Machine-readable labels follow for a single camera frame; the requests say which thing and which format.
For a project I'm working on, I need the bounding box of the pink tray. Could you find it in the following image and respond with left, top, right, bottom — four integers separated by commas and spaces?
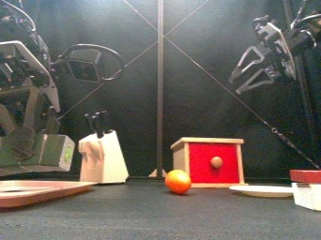
0, 179, 99, 209

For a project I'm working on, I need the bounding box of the black looped camera cable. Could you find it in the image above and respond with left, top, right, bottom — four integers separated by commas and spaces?
50, 43, 128, 83

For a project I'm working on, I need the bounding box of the vertical metal frame pole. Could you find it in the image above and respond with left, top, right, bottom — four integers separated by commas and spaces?
149, 0, 170, 180

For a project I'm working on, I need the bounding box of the white plate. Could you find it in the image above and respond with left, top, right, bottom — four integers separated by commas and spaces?
229, 185, 295, 199

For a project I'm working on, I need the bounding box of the red and white block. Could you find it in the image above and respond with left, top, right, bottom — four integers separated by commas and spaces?
289, 169, 321, 212

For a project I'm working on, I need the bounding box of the wooden toy knife block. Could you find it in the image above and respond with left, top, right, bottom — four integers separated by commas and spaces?
78, 129, 132, 185

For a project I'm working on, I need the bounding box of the black toy knife handle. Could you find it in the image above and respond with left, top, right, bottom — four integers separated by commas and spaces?
83, 112, 97, 134
91, 112, 107, 139

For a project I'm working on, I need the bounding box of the wooden box with red drawer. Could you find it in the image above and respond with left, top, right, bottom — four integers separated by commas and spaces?
170, 136, 248, 188

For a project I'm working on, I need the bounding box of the orange toy fruit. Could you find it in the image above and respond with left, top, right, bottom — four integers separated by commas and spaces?
164, 169, 193, 196

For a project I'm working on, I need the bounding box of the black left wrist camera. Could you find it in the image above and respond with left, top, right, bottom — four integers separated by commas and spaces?
67, 48, 103, 83

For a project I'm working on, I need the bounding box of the diagonal brace wire with turnbuckle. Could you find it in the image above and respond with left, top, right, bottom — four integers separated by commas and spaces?
121, 0, 321, 172

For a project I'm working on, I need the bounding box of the green white toy sushi roll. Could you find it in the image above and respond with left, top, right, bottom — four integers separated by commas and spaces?
0, 133, 77, 177

